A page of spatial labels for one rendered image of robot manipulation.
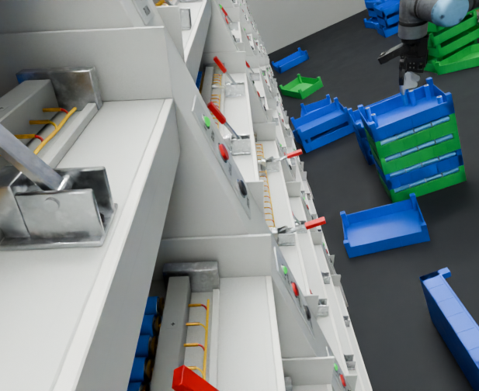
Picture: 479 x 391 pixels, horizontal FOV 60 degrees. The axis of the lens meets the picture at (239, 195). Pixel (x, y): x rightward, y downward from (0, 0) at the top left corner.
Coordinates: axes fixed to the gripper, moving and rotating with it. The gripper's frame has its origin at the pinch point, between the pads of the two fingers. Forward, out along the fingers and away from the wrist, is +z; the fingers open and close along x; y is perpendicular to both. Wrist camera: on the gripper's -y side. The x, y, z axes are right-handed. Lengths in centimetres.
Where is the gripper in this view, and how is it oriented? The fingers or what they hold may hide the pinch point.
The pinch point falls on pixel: (402, 89)
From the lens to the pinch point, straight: 167.3
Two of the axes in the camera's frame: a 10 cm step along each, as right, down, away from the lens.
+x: 4.6, -6.4, 6.1
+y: 8.7, 1.7, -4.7
